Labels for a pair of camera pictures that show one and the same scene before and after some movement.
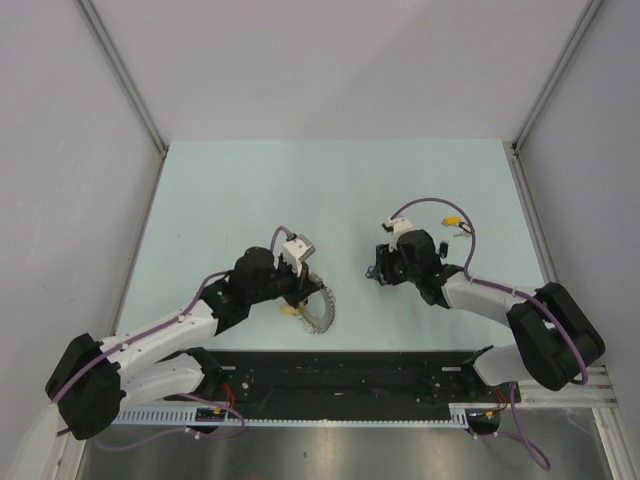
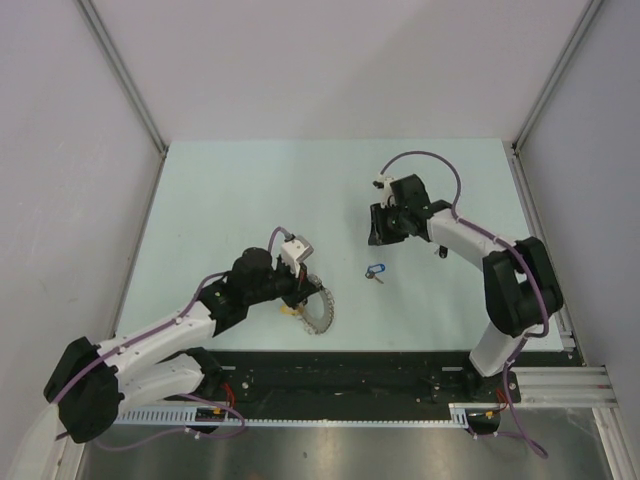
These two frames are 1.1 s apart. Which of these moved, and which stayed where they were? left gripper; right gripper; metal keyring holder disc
Moved: right gripper
Stayed: left gripper; metal keyring holder disc
